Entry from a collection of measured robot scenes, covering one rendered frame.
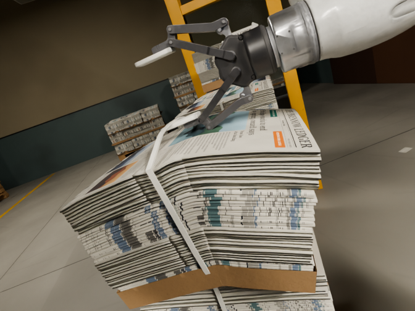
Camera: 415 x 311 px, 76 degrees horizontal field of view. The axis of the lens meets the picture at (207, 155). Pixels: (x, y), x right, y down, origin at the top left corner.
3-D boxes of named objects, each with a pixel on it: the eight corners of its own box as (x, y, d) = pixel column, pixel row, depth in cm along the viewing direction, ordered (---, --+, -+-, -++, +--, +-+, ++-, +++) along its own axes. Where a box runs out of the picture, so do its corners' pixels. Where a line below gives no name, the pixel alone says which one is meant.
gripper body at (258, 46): (264, 16, 37) (204, 44, 40) (282, 75, 39) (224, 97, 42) (264, 21, 44) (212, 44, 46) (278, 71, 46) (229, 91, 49)
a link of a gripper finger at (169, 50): (171, 51, 43) (169, 46, 43) (135, 67, 45) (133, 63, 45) (176, 51, 46) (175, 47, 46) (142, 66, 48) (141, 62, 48)
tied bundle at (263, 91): (192, 172, 105) (171, 118, 98) (205, 147, 132) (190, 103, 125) (289, 149, 95) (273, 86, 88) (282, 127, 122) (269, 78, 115)
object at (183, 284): (128, 310, 48) (115, 293, 47) (175, 219, 74) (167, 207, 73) (202, 290, 43) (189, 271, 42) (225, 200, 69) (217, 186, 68)
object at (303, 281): (210, 287, 42) (208, 265, 41) (230, 195, 69) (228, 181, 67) (317, 294, 39) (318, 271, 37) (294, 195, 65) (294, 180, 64)
